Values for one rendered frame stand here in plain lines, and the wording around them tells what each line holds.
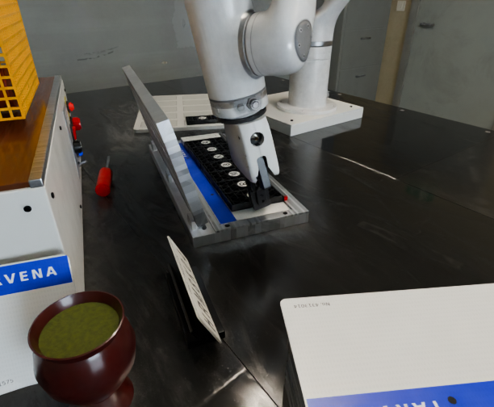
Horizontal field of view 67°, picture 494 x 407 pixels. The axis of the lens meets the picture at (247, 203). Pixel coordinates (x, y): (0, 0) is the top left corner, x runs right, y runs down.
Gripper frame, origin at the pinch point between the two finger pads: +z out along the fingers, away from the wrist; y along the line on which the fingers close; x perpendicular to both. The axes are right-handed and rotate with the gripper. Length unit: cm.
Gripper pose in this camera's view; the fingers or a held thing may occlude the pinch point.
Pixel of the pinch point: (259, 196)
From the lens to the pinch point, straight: 63.6
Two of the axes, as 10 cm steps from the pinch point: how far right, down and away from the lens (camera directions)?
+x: -9.1, 3.6, -2.1
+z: 1.9, 8.1, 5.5
